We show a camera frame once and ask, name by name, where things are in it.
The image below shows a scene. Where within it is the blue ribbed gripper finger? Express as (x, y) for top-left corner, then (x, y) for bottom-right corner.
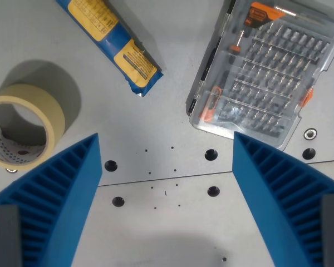
(0, 132), (104, 267)
(232, 131), (334, 267)

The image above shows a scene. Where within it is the blue and yellow bag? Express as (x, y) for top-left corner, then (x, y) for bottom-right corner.
(55, 0), (164, 98)

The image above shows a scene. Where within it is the beige masking tape roll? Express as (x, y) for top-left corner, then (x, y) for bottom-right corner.
(0, 83), (66, 171)

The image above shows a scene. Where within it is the clear screwdriver bit set case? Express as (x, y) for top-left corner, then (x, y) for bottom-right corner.
(185, 0), (334, 151)

